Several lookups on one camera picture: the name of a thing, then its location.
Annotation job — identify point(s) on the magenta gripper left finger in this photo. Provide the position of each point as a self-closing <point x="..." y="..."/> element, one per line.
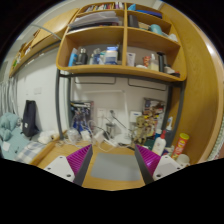
<point x="79" y="162"/>

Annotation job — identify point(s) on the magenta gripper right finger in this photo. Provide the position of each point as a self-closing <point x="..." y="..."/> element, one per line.
<point x="147" y="162"/>

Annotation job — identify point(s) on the grey mouse pad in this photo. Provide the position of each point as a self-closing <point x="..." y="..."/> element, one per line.
<point x="116" y="167"/>

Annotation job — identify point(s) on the white lotion bottle red cap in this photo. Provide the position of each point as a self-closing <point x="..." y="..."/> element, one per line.
<point x="159" y="144"/>

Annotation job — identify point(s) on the robot figure model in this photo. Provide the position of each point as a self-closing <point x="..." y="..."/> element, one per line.
<point x="145" y="128"/>

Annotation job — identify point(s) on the white desk lamp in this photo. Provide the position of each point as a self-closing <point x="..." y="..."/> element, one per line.
<point x="110" y="107"/>

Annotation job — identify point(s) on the yellow chips can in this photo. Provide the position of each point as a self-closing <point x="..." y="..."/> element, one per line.
<point x="183" y="138"/>

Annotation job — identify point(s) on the white tissue roll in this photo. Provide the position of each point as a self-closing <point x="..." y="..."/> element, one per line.
<point x="46" y="137"/>

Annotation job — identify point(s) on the plaid pillow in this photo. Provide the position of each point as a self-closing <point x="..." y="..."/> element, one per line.
<point x="29" y="152"/>

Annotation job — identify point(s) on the black backpack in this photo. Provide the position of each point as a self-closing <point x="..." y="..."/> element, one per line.
<point x="29" y="127"/>

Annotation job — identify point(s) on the teal blanket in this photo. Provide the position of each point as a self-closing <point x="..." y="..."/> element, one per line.
<point x="12" y="140"/>

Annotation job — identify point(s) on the black bottle on shelf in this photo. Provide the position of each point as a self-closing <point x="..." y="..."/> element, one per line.
<point x="82" y="57"/>

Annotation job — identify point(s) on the white tube on shelf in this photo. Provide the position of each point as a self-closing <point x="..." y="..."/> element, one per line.
<point x="130" y="59"/>

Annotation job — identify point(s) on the blue bottle on shelf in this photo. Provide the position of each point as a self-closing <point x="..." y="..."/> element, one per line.
<point x="73" y="57"/>

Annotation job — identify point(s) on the wooden side shelf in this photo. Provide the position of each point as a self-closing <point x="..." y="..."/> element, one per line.
<point x="48" y="34"/>

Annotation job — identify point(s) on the stack of papers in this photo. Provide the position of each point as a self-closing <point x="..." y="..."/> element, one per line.
<point x="90" y="19"/>

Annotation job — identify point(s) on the wooden wall shelf unit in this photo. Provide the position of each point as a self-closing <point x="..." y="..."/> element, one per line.
<point x="128" y="37"/>

